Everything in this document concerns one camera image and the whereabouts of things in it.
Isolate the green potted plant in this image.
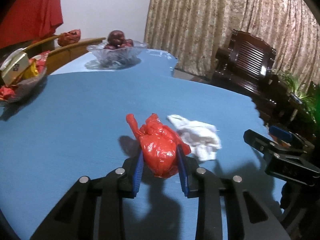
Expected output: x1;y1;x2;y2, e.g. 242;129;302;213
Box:
278;70;316;121

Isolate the dark red fruit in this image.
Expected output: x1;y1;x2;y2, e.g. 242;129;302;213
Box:
104;30;133;50

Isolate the red plastic bag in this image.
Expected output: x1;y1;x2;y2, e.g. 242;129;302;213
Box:
126;113;191;179

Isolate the gold cardboard box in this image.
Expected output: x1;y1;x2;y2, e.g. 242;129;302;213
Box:
1;51;29;85

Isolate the dark wooden armchair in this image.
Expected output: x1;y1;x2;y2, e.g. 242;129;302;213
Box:
211;29;277;109

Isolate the glass fruit bowl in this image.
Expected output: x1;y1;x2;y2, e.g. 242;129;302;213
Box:
87;41;148;68

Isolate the blue table cloth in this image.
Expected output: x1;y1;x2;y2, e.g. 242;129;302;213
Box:
1;51;283;239

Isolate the wooden bench backrest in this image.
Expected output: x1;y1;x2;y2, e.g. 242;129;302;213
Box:
0;34;107;75

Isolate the red cloth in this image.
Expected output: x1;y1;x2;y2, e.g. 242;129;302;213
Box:
1;0;63;48

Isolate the red crumpled bag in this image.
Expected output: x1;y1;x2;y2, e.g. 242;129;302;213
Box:
57;29;81;47

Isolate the glass snack dish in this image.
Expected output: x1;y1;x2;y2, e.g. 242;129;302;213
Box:
1;49;49;107

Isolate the beige patterned curtain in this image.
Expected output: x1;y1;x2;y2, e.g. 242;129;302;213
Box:
144;0;319;89

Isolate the white tissue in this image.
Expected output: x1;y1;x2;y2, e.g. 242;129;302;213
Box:
167;114;222;163

